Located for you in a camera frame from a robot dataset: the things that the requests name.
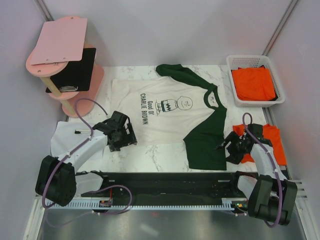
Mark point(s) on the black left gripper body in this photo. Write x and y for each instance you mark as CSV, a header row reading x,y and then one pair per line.
x,y
123,139

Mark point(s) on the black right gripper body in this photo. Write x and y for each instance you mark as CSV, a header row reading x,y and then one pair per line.
x,y
236,149

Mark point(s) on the cream and green t-shirt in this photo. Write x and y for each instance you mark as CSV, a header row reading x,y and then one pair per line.
x,y
177,106

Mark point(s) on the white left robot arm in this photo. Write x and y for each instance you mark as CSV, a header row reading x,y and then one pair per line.
x,y
58,180

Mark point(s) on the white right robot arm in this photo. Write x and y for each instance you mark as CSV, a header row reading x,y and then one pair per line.
x,y
271,196

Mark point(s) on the orange t-shirt on table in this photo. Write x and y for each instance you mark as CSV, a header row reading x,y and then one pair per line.
x,y
269,132

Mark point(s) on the marker pen on shirt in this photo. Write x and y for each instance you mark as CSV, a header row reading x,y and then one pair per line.
x,y
82,131

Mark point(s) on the white folded t-shirt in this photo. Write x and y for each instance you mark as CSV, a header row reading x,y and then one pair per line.
x,y
64,140

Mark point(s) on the orange t-shirt in basket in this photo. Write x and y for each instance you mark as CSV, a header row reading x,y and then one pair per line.
x,y
253,84

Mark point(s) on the black clipboard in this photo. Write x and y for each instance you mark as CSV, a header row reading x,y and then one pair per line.
x,y
76,76

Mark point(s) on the white plastic basket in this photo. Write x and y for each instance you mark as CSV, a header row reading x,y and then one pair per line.
x,y
244,61

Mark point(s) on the pink tiered shelf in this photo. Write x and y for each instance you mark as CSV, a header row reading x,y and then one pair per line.
x,y
66,64

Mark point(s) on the pink clipboard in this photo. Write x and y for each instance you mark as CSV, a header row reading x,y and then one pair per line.
x,y
60,41

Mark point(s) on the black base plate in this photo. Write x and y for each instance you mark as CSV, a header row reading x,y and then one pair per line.
x,y
163,187

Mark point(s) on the white slotted cable duct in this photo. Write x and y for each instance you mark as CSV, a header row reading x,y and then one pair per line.
x,y
97,204

